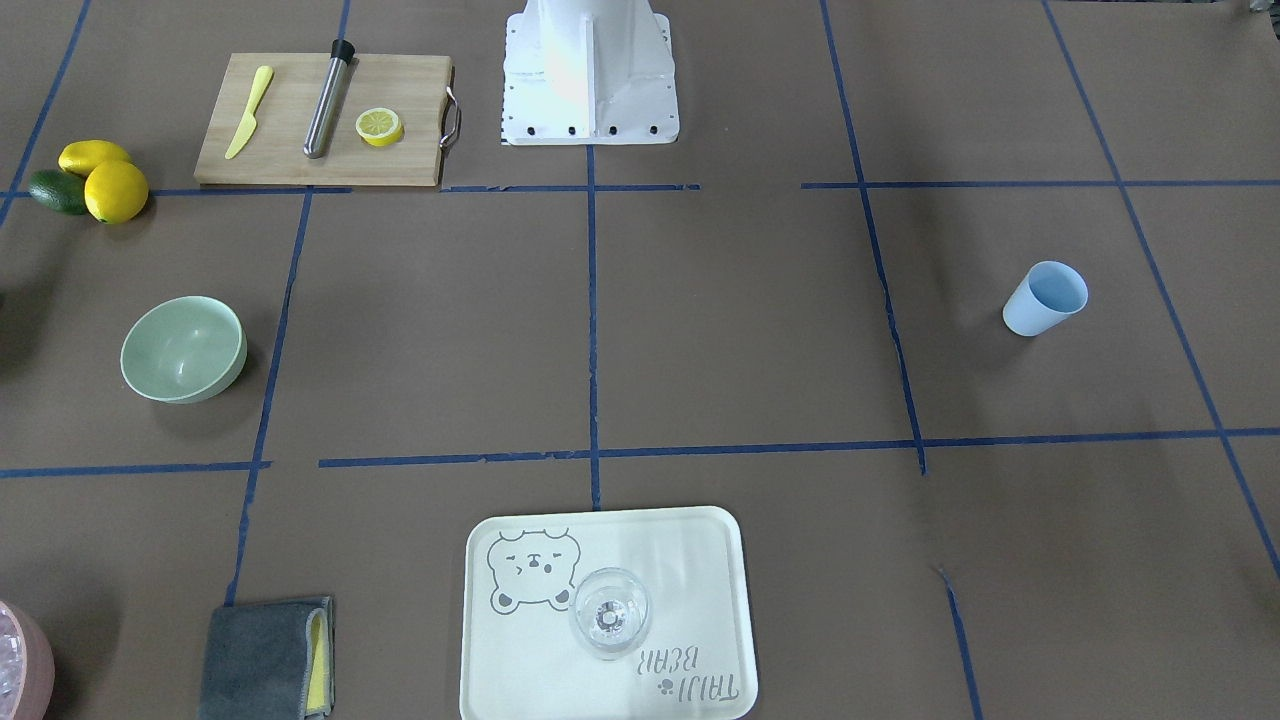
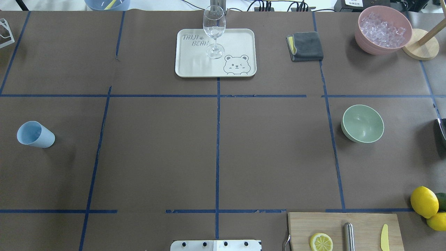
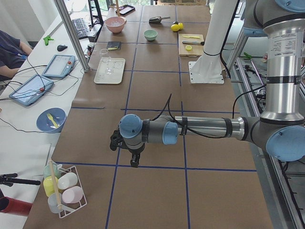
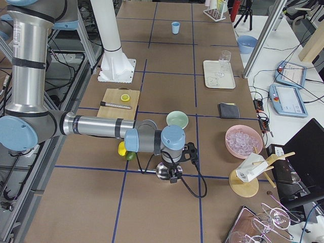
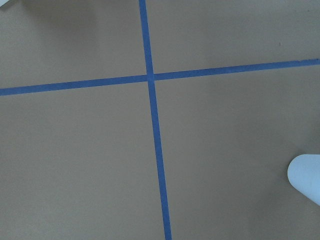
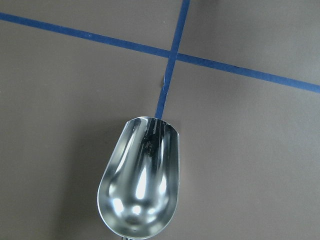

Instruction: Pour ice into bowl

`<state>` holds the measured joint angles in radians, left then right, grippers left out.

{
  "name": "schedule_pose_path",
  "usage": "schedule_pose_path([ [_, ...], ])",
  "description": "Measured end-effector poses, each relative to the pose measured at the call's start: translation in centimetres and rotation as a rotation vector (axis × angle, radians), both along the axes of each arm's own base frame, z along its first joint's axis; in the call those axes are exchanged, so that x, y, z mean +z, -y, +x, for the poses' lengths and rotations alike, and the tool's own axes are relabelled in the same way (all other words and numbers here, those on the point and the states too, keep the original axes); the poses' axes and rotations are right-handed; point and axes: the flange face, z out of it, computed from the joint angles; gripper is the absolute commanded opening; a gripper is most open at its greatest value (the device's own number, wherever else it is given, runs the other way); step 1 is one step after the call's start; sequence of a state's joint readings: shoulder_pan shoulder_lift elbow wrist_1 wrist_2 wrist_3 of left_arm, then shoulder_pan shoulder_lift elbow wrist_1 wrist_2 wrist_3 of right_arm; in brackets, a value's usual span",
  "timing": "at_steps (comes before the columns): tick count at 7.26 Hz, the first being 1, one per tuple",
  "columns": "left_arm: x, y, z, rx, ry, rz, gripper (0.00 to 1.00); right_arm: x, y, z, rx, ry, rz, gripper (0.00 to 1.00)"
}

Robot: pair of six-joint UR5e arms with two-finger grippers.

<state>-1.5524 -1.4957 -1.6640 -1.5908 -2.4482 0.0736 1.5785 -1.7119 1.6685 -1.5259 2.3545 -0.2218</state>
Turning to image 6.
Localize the steel ice scoop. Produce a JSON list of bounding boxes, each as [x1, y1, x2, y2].
[[97, 116, 180, 240]]

